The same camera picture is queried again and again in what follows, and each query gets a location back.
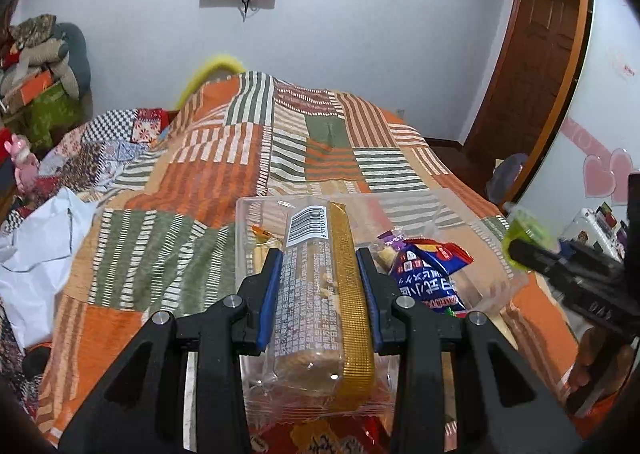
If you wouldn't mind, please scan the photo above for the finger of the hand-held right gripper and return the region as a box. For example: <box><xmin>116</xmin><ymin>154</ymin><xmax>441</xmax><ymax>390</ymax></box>
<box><xmin>509</xmin><ymin>238</ymin><xmax>564</xmax><ymax>281</ymax></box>
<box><xmin>555</xmin><ymin>239</ymin><xmax>625</xmax><ymax>276</ymax></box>

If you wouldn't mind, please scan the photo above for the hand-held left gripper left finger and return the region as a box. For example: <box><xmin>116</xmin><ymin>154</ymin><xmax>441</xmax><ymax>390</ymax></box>
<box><xmin>57</xmin><ymin>247</ymin><xmax>286</xmax><ymax>454</ymax></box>

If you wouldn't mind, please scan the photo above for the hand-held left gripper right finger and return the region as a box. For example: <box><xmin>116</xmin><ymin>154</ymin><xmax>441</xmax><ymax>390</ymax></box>
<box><xmin>354</xmin><ymin>247</ymin><xmax>583</xmax><ymax>454</ymax></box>

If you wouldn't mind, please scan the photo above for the gold-edged clear biscuit packet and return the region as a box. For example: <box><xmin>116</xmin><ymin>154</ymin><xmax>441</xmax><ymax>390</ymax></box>
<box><xmin>242</xmin><ymin>201</ymin><xmax>396</xmax><ymax>422</ymax></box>

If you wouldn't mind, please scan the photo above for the orange-ended biscuit packet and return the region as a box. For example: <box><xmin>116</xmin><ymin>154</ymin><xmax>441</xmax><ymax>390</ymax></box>
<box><xmin>249</xmin><ymin>224</ymin><xmax>283</xmax><ymax>275</ymax></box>

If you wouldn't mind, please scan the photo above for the long purple snack packet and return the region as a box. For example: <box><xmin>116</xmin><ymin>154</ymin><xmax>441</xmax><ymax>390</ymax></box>
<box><xmin>375</xmin><ymin>230</ymin><xmax>408</xmax><ymax>275</ymax></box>

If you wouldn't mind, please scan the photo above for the blue snack bag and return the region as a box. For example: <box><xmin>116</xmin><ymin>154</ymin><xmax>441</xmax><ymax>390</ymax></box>
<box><xmin>387</xmin><ymin>240</ymin><xmax>475</xmax><ymax>317</ymax></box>

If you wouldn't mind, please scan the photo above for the clear plastic container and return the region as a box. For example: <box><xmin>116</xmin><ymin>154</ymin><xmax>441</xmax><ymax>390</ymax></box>
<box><xmin>235</xmin><ymin>188</ymin><xmax>531</xmax><ymax>335</ymax></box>

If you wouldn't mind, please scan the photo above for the person's right hand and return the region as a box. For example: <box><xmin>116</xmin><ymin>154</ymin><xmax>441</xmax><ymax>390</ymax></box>
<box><xmin>567</xmin><ymin>329</ymin><xmax>591</xmax><ymax>402</ymax></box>

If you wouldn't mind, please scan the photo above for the grey plastic bin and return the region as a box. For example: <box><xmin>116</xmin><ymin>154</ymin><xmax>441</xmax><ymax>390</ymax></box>
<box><xmin>485</xmin><ymin>153</ymin><xmax>530</xmax><ymax>207</ymax></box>

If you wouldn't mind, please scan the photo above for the striped orange green patchwork blanket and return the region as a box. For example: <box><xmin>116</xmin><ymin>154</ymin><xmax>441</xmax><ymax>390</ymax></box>
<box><xmin>35</xmin><ymin>69</ymin><xmax>601</xmax><ymax>454</ymax></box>

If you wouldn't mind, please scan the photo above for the red snack bag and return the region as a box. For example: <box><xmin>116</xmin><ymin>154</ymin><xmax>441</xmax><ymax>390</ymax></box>
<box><xmin>250</xmin><ymin>414</ymin><xmax>396</xmax><ymax>454</ymax></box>

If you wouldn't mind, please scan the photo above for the white wardrobe with pink hearts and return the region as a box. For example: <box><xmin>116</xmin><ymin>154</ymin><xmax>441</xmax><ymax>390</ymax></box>
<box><xmin>500</xmin><ymin>0</ymin><xmax>640</xmax><ymax>255</ymax></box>

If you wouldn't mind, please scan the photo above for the brown wooden door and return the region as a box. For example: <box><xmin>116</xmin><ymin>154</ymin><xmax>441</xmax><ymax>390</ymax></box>
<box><xmin>462</xmin><ymin>0</ymin><xmax>583</xmax><ymax>185</ymax></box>

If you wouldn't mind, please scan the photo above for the checkered patchwork quilt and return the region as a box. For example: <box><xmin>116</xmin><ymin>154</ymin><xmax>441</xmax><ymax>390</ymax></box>
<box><xmin>0</xmin><ymin>107</ymin><xmax>176</xmax><ymax>215</ymax></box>

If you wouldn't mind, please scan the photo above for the white cloth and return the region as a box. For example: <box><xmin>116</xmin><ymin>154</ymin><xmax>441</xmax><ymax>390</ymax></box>
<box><xmin>0</xmin><ymin>187</ymin><xmax>98</xmax><ymax>350</ymax></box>

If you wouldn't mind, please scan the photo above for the pink plush toy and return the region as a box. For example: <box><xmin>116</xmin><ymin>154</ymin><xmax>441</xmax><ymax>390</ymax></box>
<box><xmin>4</xmin><ymin>133</ymin><xmax>41</xmax><ymax>190</ymax></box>

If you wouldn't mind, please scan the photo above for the green gift bag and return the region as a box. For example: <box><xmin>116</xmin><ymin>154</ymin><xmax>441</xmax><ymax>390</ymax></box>
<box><xmin>27</xmin><ymin>84</ymin><xmax>81</xmax><ymax>145</ymax></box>

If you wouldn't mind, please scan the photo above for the teal armchair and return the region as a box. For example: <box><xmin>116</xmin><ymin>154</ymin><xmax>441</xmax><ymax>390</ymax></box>
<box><xmin>52</xmin><ymin>22</ymin><xmax>93</xmax><ymax>120</ymax></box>

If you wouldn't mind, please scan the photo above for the orange cardboard box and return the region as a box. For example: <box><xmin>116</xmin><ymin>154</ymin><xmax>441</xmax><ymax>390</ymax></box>
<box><xmin>2</xmin><ymin>70</ymin><xmax>56</xmax><ymax>110</ymax></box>

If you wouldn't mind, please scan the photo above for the grey plush pillow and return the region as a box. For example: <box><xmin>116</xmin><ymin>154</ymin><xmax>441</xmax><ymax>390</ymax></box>
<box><xmin>12</xmin><ymin>42</ymin><xmax>81</xmax><ymax>100</ymax></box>

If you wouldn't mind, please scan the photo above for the patterned brown cloth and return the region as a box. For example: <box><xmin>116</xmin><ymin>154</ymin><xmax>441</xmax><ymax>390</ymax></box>
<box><xmin>10</xmin><ymin>13</ymin><xmax>58</xmax><ymax>48</ymax></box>

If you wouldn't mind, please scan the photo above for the yellow fuzzy ring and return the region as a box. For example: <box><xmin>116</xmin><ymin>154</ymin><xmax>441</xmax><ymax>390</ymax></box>
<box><xmin>172</xmin><ymin>52</ymin><xmax>248</xmax><ymax>110</ymax></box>

